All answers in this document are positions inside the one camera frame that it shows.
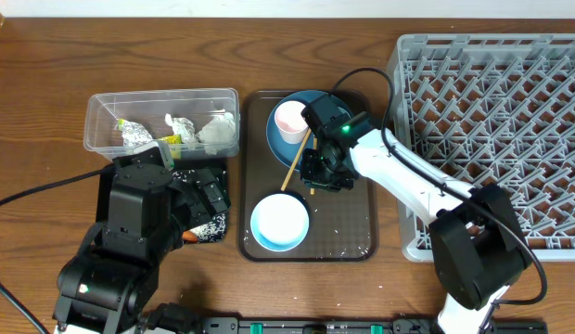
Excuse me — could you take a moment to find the foil snack wrapper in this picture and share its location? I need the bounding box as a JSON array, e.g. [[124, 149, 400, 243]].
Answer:
[[115, 119, 182, 160]]

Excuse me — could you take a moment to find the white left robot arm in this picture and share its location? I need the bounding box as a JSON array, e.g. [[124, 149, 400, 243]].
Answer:
[[53, 149, 231, 333]]

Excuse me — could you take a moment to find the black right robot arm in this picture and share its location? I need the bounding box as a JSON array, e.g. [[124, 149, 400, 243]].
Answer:
[[301, 93, 533, 333]]

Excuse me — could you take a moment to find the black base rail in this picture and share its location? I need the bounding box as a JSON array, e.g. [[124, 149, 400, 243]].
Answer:
[[143, 303, 548, 334]]

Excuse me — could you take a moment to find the white napkin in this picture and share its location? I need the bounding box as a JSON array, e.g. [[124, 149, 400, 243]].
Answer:
[[197, 112, 236, 155]]

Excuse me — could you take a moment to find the clear plastic bin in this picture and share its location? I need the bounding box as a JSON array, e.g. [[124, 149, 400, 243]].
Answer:
[[83, 88, 240, 160]]

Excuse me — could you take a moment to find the orange carrot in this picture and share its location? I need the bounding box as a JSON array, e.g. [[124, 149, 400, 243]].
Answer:
[[182, 231, 198, 243]]

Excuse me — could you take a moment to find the pink cup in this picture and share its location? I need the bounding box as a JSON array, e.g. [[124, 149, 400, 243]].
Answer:
[[274, 100, 309, 144]]

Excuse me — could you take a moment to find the grey dishwasher rack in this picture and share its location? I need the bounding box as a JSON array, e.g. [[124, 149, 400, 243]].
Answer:
[[388, 33, 575, 262]]

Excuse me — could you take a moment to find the pile of white rice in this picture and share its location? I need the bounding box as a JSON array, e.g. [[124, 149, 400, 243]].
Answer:
[[173, 169, 228, 243]]

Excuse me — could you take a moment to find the black waste tray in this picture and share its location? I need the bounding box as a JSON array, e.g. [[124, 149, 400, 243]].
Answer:
[[94, 157, 231, 258]]

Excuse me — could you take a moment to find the brown plastic tray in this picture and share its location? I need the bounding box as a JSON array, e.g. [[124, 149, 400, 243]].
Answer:
[[237, 90, 378, 263]]

